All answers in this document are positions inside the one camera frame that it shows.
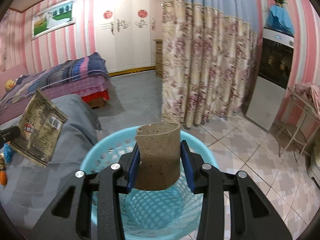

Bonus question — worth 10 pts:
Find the blue plastic bag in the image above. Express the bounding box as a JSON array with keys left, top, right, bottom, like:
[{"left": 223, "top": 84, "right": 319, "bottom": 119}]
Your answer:
[{"left": 3, "top": 143, "right": 14, "bottom": 163}]

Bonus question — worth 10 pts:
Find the silver snack wrapper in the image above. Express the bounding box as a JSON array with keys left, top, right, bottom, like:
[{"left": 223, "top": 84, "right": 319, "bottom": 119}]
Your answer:
[{"left": 10, "top": 89, "right": 68, "bottom": 167}]

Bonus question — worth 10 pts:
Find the brown cardboard piece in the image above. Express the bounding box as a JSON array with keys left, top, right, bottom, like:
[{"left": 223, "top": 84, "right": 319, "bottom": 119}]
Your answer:
[{"left": 135, "top": 122, "right": 181, "bottom": 191}]

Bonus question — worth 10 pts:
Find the yellow duck plush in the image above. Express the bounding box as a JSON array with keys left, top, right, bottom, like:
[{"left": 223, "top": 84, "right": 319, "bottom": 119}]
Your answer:
[{"left": 5, "top": 80, "right": 16, "bottom": 92}]

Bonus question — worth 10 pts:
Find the light blue plastic basket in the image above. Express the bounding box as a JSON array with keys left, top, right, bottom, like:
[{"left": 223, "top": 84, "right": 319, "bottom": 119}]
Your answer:
[{"left": 80, "top": 126, "right": 203, "bottom": 239}]

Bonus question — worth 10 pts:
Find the bed with striped quilt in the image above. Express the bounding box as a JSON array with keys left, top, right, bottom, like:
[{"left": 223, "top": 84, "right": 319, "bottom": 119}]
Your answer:
[{"left": 1, "top": 52, "right": 110, "bottom": 124}]

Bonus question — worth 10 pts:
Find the metal rack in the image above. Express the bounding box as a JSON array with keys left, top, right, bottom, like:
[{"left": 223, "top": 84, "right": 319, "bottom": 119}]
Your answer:
[{"left": 277, "top": 87, "right": 319, "bottom": 158}]

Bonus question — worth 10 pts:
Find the framed wedding photo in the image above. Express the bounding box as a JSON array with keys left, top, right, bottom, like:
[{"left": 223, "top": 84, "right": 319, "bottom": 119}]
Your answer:
[{"left": 31, "top": 0, "right": 75, "bottom": 40}]

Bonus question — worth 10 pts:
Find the pink cloth on rack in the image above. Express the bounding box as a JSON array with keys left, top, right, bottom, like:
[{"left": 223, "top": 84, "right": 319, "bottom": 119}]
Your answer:
[{"left": 294, "top": 82, "right": 320, "bottom": 114}]

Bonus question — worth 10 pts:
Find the white wardrobe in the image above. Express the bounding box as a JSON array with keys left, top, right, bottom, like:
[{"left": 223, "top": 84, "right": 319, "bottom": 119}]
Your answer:
[{"left": 93, "top": 0, "right": 163, "bottom": 73}]

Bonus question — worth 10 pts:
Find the wooden desk with drawers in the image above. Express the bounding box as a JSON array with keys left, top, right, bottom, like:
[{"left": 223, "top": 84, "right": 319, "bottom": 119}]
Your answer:
[{"left": 154, "top": 39, "right": 163, "bottom": 78}]

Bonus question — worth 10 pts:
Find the floral curtain right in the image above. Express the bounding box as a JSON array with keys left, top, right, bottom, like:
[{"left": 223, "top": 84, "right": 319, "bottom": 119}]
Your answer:
[{"left": 162, "top": 0, "right": 258, "bottom": 127}]

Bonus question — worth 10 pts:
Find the blue cloth covered object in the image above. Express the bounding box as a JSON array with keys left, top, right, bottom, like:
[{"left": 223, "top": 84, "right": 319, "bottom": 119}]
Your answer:
[{"left": 266, "top": 5, "right": 295, "bottom": 36}]

